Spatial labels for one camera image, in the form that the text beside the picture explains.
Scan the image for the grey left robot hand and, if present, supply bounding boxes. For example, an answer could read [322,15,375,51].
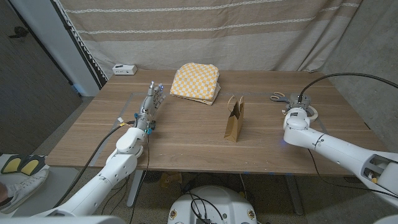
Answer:
[134,80,167,131]

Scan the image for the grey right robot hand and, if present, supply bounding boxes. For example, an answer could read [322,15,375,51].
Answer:
[285,92,313,110]

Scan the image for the grey yellow handled scissors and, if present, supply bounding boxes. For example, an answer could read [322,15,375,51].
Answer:
[269,91,292,104]

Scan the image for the white tape roll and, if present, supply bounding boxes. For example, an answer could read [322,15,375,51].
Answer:
[306,105,319,123]

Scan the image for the grey tape line marking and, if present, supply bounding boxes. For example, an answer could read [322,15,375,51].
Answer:
[89,91,328,167]

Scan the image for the yellow white checkered towel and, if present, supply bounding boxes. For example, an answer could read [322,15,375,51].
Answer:
[169,62,222,106]

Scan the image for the brown paper bag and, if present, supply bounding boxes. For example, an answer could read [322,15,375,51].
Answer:
[223,95,246,143]

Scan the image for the white power strip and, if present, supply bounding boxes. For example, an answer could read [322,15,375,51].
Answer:
[112,63,139,76]

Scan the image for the tan crumpled paper piece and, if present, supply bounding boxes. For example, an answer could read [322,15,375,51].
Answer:
[159,172,183,189]

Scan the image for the black curtain edge strip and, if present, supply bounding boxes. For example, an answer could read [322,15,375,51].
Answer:
[51,0,108,90]

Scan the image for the beige striped curtain backdrop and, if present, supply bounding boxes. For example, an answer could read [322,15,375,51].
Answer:
[58,0,364,80]

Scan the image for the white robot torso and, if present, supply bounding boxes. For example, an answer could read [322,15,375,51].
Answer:
[167,185,258,224]

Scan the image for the dark grey door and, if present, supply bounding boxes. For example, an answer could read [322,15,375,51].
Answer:
[0,0,83,155]

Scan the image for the yellow black foot pedal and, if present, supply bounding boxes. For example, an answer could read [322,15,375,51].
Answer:
[19,154,47,177]
[1,154,24,175]

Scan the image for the white sneaker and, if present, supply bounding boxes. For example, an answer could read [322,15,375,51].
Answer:
[0,168,50,214]

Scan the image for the person lower leg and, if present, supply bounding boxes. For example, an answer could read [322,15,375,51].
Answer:
[0,181,9,205]

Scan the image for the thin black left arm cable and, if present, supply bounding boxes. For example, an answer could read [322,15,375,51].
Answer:
[129,133,150,224]

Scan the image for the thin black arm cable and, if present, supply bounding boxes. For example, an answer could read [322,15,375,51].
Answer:
[307,148,398,200]
[129,133,150,224]

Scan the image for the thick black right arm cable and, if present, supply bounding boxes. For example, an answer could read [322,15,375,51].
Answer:
[298,72,398,103]

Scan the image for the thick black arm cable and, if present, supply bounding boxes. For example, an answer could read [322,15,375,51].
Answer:
[298,72,398,103]
[53,120,137,208]

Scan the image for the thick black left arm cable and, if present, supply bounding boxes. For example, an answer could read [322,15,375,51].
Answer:
[53,120,137,208]

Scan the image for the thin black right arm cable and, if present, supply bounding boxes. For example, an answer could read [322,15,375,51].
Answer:
[307,148,398,200]

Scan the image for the black torso cable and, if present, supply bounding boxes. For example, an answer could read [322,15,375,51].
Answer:
[186,191,226,224]

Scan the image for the black door handle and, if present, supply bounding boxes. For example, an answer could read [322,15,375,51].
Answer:
[8,26,29,39]

